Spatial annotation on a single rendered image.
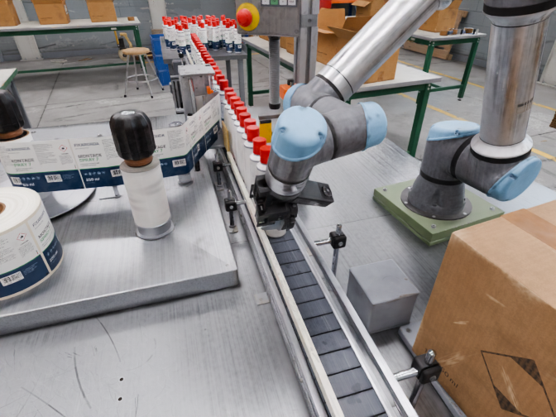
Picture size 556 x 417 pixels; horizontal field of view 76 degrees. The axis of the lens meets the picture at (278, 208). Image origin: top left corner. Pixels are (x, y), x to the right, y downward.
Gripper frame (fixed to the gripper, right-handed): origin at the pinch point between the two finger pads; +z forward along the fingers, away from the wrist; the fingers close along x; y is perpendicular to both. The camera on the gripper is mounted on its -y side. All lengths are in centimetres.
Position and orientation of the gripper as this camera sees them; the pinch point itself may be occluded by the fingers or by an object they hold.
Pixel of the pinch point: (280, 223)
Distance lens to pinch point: 82.3
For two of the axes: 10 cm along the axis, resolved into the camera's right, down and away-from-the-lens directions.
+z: -1.4, 4.5, 8.8
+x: 2.4, 8.8, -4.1
